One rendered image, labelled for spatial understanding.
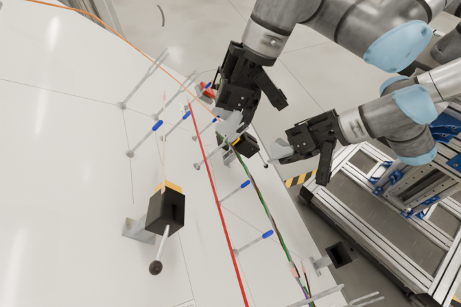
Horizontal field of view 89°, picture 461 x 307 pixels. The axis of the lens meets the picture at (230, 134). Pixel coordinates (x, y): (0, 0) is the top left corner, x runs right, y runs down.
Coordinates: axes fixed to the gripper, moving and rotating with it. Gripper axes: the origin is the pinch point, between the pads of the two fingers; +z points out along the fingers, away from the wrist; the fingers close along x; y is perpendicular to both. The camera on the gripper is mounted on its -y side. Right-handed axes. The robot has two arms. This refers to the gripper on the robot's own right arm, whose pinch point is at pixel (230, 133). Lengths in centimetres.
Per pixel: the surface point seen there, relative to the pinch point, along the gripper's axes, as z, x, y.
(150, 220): -5.8, 25.3, 17.0
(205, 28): 55, -285, -41
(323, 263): 18.7, 22.0, -28.5
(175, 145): 2.1, 4.1, 12.3
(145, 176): -0.3, 14.6, 17.6
